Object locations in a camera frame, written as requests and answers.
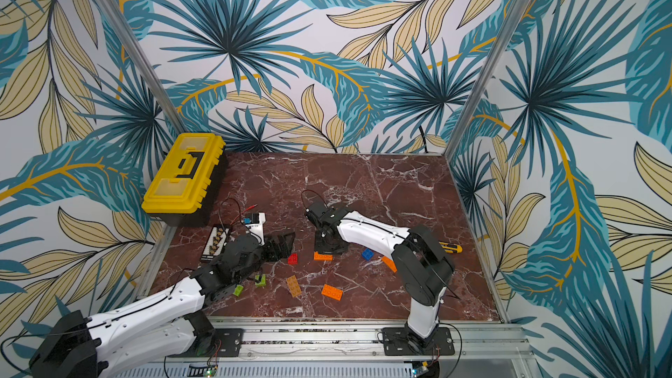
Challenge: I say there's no orange lego brick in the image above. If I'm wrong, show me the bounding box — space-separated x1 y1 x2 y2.
313 252 334 262
381 257 397 273
321 285 344 301

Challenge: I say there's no blue square lego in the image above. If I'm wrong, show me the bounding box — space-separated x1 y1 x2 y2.
362 248 374 261

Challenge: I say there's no orange lego brick front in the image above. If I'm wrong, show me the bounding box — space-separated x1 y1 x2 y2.
321 285 344 301

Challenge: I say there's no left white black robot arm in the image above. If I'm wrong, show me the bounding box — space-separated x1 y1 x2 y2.
29 232 296 377

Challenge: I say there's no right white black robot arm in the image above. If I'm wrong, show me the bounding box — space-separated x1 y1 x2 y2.
304 201 454 343

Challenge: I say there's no red square lego brick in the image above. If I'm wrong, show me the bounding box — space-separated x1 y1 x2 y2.
287 254 299 265

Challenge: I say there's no green square lego brick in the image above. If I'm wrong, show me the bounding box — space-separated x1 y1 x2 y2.
254 274 267 288

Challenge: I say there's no amber transparent lego brick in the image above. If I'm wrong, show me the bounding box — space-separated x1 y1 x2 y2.
286 276 302 298

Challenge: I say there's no yellow black toolbox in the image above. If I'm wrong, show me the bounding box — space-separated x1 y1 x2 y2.
142 133 228 228

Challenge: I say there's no yellow utility knife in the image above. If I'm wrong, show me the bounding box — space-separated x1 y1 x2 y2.
439 241 463 254

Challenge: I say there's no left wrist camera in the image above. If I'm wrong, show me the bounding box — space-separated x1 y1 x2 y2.
243 213 266 245

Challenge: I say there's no red banana plug cable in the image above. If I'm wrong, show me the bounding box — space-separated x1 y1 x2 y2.
230 203 259 222

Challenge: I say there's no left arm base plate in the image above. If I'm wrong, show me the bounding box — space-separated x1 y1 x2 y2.
171 328 244 359

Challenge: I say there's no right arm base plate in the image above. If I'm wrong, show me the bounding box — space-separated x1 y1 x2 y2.
380 327 456 357

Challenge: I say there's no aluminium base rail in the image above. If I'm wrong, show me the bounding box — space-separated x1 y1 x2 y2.
78 317 542 378

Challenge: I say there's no right aluminium corner post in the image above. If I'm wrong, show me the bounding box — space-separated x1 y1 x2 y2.
444 0 531 164

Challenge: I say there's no aluminium corner post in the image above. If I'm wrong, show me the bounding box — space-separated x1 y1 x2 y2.
444 0 531 164
94 0 186 135

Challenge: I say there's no left aluminium corner post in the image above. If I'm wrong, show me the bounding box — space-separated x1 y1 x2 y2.
94 0 186 135

